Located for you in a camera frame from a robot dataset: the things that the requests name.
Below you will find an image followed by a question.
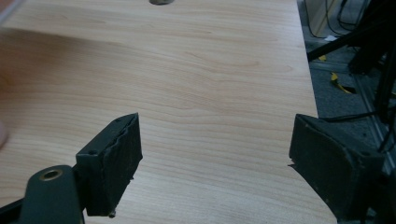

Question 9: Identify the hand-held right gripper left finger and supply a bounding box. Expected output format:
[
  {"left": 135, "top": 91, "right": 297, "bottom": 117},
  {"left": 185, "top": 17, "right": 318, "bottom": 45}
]
[{"left": 75, "top": 112, "right": 144, "bottom": 218}]

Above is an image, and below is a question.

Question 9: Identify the black metal stand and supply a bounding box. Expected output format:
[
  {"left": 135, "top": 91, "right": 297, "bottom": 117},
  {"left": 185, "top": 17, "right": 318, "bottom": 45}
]
[{"left": 306, "top": 0, "right": 396, "bottom": 124}]

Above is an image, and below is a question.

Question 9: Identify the yellow tape strip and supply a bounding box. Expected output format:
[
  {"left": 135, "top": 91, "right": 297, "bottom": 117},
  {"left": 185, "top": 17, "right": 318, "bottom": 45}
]
[{"left": 330, "top": 72, "right": 353, "bottom": 94}]

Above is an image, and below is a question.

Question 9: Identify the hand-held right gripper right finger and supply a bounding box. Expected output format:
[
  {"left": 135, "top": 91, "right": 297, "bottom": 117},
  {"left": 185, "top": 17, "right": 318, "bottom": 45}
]
[{"left": 288, "top": 113, "right": 386, "bottom": 220}]

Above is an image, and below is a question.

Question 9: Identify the thin black cable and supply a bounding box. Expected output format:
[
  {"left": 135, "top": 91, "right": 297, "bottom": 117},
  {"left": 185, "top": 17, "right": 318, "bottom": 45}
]
[{"left": 303, "top": 0, "right": 359, "bottom": 39}]

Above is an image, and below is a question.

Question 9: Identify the metal floor rail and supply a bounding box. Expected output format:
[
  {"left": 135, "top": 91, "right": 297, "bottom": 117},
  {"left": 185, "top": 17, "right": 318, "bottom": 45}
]
[{"left": 353, "top": 74, "right": 396, "bottom": 176}]

